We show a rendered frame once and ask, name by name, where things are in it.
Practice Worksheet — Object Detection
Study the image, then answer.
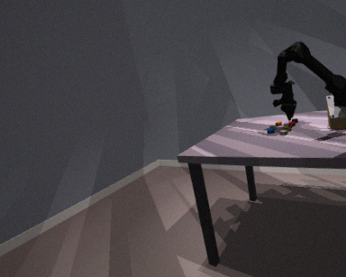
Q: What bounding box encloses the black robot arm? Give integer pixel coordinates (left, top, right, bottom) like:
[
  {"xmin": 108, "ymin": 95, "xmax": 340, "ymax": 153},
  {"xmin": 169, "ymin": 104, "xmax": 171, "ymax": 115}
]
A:
[{"xmin": 270, "ymin": 42, "xmax": 346, "ymax": 106}]

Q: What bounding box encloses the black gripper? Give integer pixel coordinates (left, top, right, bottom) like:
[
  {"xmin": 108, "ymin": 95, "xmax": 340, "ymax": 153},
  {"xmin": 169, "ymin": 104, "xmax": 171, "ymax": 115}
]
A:
[{"xmin": 280, "ymin": 92, "xmax": 296, "ymax": 121}]

